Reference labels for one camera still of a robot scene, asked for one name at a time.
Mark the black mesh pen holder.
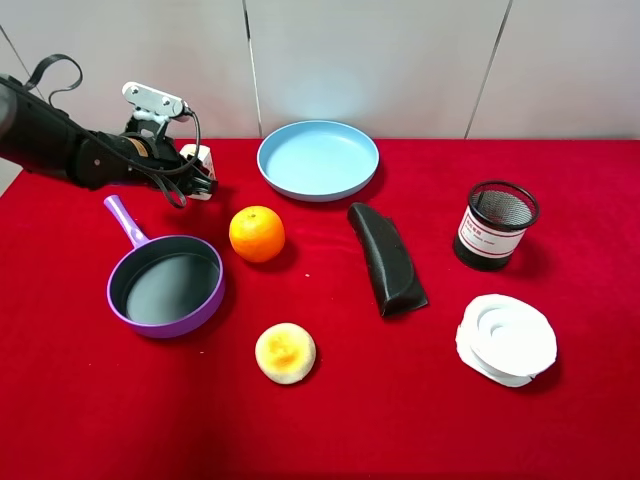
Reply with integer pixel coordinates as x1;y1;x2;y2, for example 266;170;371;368
453;180;540;272

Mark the white round tape dispenser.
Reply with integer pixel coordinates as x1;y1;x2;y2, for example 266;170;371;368
455;294;558;388

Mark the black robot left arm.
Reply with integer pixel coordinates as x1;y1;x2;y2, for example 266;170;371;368
1;75;218;208

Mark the round toasted bun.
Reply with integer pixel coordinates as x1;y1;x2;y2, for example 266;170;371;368
255;323;316;385

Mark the black cable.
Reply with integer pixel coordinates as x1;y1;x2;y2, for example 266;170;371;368
22;53;202;210

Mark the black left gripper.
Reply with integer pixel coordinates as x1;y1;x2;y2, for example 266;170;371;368
119;133;218;198

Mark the orange fruit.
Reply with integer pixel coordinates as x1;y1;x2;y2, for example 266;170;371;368
229;206;286;263

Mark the red felt table cloth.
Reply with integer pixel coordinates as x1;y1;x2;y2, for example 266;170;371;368
1;140;639;479

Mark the purple frying pan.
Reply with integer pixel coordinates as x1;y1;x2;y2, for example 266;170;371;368
104;195;226;339

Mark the small white milk carton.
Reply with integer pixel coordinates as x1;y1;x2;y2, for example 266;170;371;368
179;145;214;201

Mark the light blue plate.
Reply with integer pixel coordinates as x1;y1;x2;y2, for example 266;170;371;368
257;120;380;203

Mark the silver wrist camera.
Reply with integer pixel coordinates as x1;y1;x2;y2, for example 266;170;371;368
122;81;192;123

